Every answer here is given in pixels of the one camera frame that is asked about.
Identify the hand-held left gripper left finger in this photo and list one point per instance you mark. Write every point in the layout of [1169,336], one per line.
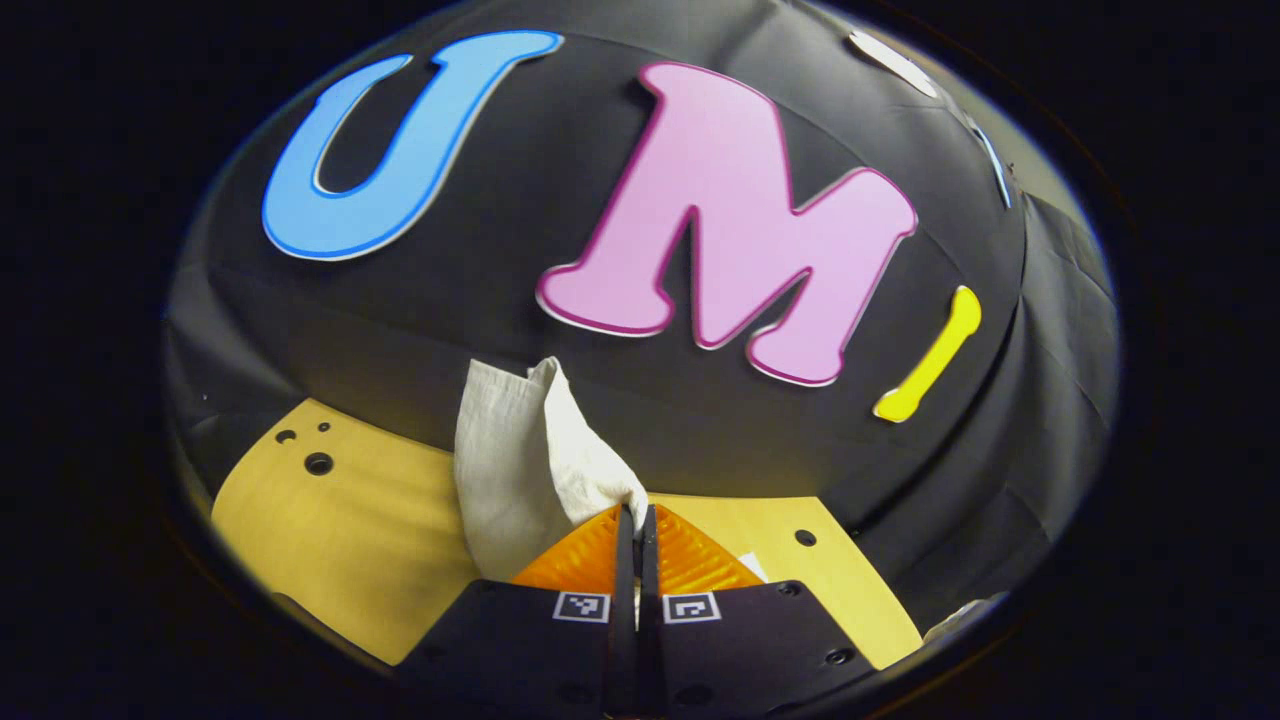
[520,650]

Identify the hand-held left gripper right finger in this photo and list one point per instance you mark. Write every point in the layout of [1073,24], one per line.
[750,650]

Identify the white jeans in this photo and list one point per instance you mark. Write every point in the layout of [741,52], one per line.
[520,470]

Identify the black backdrop cloth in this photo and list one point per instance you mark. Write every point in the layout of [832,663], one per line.
[500,330]

